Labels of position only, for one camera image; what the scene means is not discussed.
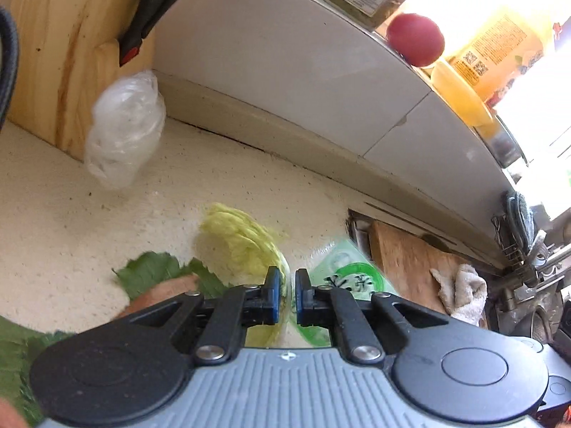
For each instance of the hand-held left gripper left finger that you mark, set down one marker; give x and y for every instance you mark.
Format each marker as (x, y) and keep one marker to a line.
(274, 296)

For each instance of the grey scouring pad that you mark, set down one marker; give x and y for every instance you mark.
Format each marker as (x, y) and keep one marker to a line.
(519, 218)

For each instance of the dark green leaf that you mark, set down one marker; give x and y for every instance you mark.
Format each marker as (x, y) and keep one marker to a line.
(22, 356)
(147, 272)

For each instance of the wooden knife block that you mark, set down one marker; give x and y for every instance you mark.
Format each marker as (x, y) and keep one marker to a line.
(53, 53)

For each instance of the green snack packet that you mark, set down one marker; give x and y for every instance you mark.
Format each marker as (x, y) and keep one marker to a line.
(352, 276)

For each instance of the napa cabbage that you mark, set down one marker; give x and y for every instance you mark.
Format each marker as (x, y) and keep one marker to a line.
(241, 240)

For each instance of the small clear plastic bag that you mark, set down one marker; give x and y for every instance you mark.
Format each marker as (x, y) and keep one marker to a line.
(127, 129)

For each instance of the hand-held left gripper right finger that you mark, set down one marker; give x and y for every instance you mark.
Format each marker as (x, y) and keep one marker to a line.
(301, 298)

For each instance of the grey towel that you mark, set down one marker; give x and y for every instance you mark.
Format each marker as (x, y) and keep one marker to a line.
(464, 292)

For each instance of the red tomato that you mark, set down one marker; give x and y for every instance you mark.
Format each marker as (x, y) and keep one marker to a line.
(415, 40)

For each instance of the wooden cutting board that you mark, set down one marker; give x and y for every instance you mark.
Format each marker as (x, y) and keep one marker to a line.
(401, 258)

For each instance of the orange carrot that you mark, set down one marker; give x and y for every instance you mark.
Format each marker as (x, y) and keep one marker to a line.
(156, 296)

